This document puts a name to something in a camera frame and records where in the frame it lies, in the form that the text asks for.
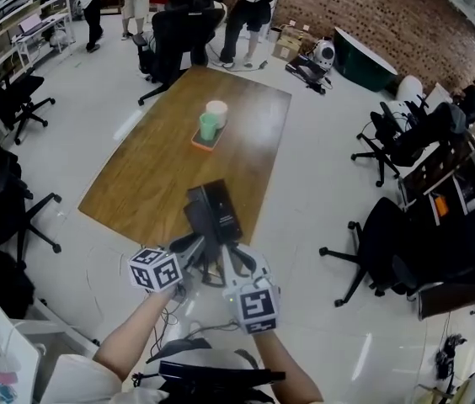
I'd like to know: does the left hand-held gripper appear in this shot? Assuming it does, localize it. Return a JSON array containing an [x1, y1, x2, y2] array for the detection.
[[127, 230, 221, 295]]

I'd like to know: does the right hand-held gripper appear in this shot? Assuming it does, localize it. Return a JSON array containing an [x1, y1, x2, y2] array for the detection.
[[219, 242, 283, 336]]

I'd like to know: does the black telephone base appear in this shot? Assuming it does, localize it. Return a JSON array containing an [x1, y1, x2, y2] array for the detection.
[[187, 178, 244, 244]]

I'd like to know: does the person's left forearm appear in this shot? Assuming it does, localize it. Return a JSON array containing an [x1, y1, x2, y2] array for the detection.
[[93, 287, 176, 382]]

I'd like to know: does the person's right forearm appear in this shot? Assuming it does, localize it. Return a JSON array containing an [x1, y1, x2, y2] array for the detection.
[[248, 329, 325, 404]]

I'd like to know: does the orange tray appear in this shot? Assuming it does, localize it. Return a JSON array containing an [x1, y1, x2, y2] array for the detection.
[[190, 122, 225, 153]]

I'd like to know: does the green cup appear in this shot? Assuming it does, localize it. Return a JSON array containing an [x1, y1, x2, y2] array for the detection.
[[199, 112, 221, 145]]

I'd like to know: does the white cup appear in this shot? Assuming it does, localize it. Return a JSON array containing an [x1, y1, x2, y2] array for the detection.
[[205, 99, 229, 128]]

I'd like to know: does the person's white shirt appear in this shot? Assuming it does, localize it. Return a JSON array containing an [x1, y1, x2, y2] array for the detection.
[[39, 353, 171, 404]]

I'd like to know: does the black open case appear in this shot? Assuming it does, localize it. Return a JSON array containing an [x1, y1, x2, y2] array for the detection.
[[285, 54, 334, 87]]

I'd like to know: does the black office chair with headrest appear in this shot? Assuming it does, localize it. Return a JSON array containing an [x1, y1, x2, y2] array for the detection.
[[132, 0, 227, 107]]

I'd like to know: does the cardboard box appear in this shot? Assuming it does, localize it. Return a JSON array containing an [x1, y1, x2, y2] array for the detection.
[[270, 24, 307, 62]]

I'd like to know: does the brown cabinet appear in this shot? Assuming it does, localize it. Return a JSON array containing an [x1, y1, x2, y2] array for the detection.
[[416, 282, 475, 322]]

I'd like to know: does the white round appliance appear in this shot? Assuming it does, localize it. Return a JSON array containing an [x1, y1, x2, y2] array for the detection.
[[309, 37, 337, 68]]

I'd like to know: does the white desk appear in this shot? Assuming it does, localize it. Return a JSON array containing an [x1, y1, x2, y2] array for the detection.
[[0, 263, 44, 404]]

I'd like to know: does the cluttered work desk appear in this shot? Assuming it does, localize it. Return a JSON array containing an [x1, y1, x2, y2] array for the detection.
[[398, 128, 475, 227]]

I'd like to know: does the dark green round tub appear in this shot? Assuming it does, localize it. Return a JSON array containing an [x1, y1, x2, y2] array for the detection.
[[332, 26, 399, 93]]

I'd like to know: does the white chair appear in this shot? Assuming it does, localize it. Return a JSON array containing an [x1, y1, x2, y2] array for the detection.
[[395, 74, 425, 103]]

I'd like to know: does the open laptop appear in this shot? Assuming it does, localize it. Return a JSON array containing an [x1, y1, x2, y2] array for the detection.
[[17, 13, 48, 36]]

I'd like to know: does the white shelf rack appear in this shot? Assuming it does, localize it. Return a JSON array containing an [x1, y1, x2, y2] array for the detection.
[[0, 0, 75, 84]]

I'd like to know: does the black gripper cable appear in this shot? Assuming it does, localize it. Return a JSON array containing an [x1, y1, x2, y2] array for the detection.
[[144, 279, 247, 364]]

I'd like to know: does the black chest strap device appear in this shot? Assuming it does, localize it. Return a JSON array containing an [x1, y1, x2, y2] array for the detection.
[[132, 359, 287, 404]]

